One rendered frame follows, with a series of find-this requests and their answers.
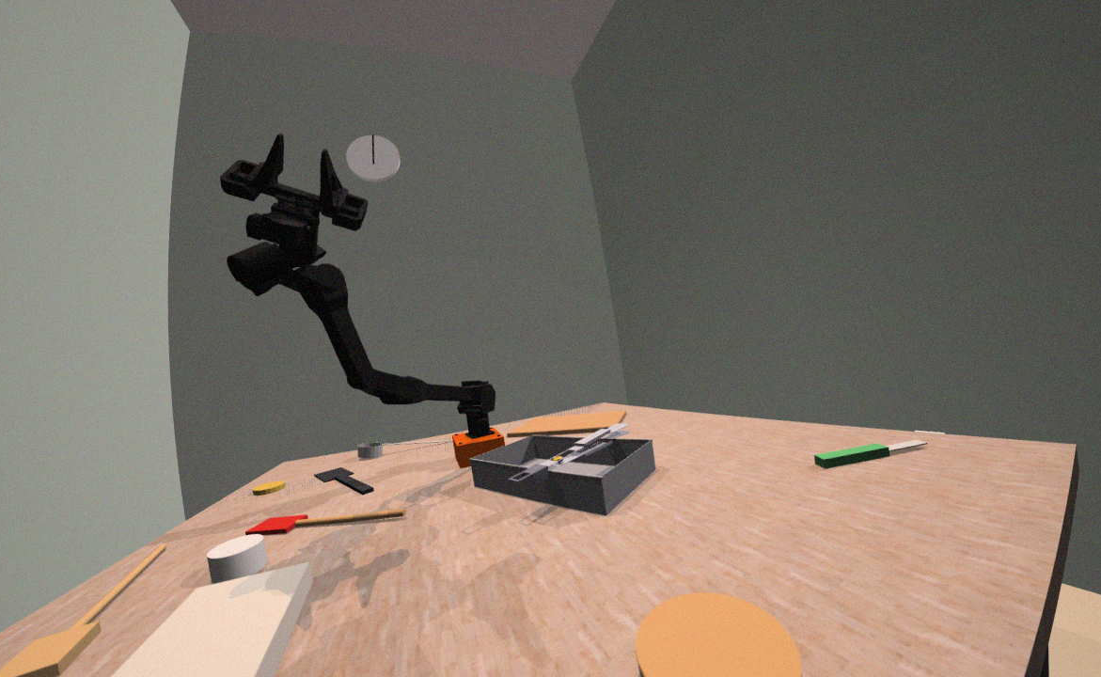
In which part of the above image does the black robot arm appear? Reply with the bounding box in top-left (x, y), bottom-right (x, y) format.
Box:
top-left (227, 203), bottom-right (495, 439)

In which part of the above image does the grey cylinder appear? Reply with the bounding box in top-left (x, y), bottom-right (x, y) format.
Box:
top-left (207, 534), bottom-right (268, 585)

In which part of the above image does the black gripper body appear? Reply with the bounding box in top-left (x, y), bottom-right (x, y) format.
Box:
top-left (220, 160), bottom-right (368, 244)

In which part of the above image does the red spatula with wooden handle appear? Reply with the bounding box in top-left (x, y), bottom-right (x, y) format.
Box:
top-left (246, 509), bottom-right (406, 535)

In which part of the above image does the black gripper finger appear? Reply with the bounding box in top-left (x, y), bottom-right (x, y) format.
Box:
top-left (246, 134), bottom-right (284, 190)
top-left (318, 149), bottom-right (349, 211)

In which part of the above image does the grey spatula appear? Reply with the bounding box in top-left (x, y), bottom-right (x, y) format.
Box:
top-left (314, 467), bottom-right (374, 495)

